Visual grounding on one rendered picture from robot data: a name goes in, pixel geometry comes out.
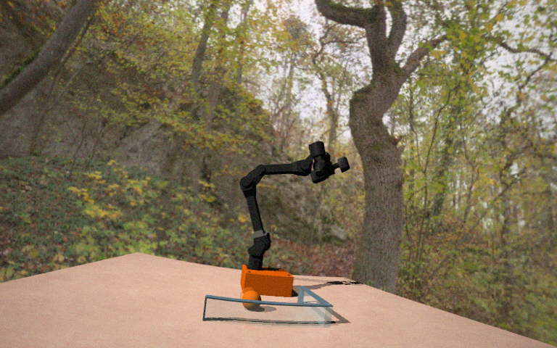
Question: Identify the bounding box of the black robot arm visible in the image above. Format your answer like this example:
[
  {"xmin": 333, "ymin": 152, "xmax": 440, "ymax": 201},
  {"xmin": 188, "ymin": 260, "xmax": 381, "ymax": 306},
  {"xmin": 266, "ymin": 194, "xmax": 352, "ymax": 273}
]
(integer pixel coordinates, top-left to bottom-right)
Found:
[{"xmin": 239, "ymin": 141, "xmax": 333, "ymax": 270}]

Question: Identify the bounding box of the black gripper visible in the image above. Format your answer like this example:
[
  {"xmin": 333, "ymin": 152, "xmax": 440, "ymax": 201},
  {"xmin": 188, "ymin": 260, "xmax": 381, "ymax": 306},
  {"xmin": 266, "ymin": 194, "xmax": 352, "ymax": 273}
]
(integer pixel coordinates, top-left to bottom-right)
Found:
[{"xmin": 310, "ymin": 157, "xmax": 350, "ymax": 183}]

